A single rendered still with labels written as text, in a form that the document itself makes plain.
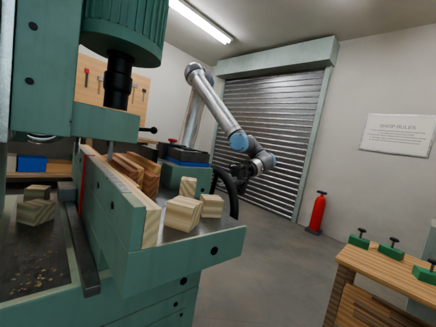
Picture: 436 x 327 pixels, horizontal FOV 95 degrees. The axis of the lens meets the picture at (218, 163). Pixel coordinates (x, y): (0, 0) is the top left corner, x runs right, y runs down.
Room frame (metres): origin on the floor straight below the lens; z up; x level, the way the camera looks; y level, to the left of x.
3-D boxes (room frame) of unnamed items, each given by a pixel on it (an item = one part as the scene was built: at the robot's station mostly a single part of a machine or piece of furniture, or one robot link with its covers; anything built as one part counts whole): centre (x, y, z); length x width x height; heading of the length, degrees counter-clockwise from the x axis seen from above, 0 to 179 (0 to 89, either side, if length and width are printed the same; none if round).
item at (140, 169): (0.49, 0.22, 0.93); 0.19 x 0.01 x 0.06; 42
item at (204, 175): (0.59, 0.11, 0.91); 0.15 x 0.14 x 0.09; 42
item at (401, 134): (2.41, -1.99, 1.48); 0.64 x 0.02 x 0.46; 46
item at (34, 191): (0.51, 0.46, 0.82); 0.04 x 0.04 x 0.04; 23
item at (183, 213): (0.31, 0.04, 0.92); 0.04 x 0.04 x 0.04; 76
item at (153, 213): (0.45, 0.26, 0.92); 0.60 x 0.02 x 0.05; 42
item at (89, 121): (0.47, 0.28, 1.03); 0.14 x 0.07 x 0.09; 132
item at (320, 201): (2.75, -1.51, 0.30); 0.19 x 0.18 x 0.60; 136
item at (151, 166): (0.51, 0.20, 0.93); 0.20 x 0.02 x 0.07; 42
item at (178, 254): (0.54, 0.17, 0.87); 0.61 x 0.30 x 0.06; 42
